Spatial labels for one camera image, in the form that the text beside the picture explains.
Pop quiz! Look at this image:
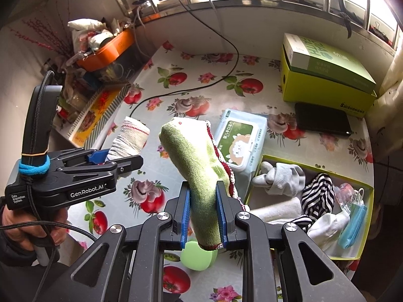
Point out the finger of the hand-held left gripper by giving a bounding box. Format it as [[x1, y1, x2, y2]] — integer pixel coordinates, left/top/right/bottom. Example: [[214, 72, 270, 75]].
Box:
[[49, 149, 110, 166], [58, 155, 144, 183]]

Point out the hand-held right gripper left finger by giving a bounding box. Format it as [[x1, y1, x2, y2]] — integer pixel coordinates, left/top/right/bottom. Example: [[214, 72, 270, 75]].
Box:
[[69, 181, 191, 302]]

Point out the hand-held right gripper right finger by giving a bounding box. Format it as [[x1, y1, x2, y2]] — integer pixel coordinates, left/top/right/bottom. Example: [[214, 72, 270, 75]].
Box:
[[217, 180, 368, 302]]

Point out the beige knit sock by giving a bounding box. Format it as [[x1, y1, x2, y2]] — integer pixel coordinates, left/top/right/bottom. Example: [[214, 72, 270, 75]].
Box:
[[105, 116, 150, 177]]

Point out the green knit sock red trim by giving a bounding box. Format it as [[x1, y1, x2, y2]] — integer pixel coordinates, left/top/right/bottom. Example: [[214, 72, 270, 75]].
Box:
[[158, 117, 249, 252]]

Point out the white towel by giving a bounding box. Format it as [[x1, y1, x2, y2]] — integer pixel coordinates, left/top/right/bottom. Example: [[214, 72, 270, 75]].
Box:
[[250, 198, 303, 224]]

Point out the white grey sock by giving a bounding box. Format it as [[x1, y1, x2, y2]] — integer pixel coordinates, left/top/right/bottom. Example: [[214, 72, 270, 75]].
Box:
[[251, 161, 306, 197]]

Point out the white light green sock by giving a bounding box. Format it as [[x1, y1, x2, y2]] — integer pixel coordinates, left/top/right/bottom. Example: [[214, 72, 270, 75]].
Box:
[[307, 212, 350, 249]]

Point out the white cardboard box lid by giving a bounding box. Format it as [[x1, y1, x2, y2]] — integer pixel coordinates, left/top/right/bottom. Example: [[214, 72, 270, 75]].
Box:
[[244, 154, 375, 260]]

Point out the clear plastic bag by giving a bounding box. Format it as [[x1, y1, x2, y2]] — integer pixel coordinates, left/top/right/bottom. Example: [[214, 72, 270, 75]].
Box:
[[335, 182, 367, 214]]

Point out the blue face mask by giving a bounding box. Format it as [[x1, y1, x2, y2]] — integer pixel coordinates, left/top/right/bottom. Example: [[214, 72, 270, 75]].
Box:
[[338, 189, 368, 249]]

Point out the person's left forearm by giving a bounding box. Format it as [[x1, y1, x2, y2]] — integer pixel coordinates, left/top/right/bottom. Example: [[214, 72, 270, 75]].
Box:
[[0, 233, 38, 268]]

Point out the person's left hand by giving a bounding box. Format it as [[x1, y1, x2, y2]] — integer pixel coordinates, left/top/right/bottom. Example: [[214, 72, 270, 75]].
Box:
[[0, 207, 69, 253]]

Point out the green round plastic case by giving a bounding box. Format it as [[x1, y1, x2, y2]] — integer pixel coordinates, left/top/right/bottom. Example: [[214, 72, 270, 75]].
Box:
[[180, 239, 218, 271]]

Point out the yellow patterned flat box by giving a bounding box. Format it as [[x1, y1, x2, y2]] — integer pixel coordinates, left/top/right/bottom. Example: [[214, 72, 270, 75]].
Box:
[[66, 85, 133, 147]]

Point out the wet wipes packet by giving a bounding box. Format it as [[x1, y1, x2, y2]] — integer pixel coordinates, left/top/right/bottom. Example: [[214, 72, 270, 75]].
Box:
[[216, 108, 268, 173]]

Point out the orange plastic basket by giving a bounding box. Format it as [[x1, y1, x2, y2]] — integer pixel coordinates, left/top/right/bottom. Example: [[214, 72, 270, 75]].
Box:
[[76, 28, 135, 71]]

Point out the white plastic bag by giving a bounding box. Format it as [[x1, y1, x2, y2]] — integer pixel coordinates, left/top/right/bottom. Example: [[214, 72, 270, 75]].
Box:
[[67, 19, 106, 33]]

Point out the black phone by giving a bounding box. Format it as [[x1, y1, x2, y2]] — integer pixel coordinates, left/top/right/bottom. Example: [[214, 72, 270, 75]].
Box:
[[294, 101, 352, 137]]

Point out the yellow green shoe box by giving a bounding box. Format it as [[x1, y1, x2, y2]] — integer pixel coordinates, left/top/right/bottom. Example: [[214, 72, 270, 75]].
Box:
[[280, 42, 378, 118]]

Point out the white green cardboard box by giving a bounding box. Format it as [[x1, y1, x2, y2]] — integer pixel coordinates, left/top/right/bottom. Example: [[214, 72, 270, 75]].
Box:
[[282, 33, 377, 94]]

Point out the beige curtain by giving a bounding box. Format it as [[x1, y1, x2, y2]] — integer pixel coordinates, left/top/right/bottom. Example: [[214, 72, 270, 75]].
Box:
[[376, 31, 403, 123]]

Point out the black window hook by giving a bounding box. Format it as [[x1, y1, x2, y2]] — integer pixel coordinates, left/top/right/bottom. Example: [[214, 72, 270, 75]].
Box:
[[338, 0, 353, 38]]

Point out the blue hair tie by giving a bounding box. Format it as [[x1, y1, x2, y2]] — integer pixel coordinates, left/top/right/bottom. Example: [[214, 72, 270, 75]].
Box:
[[18, 157, 51, 175]]

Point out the black braided cable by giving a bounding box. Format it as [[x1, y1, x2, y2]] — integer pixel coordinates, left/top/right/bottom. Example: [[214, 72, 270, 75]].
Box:
[[0, 69, 98, 302]]

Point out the thin black cable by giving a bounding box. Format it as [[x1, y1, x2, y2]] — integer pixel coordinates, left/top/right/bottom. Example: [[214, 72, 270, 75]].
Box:
[[130, 0, 239, 115]]

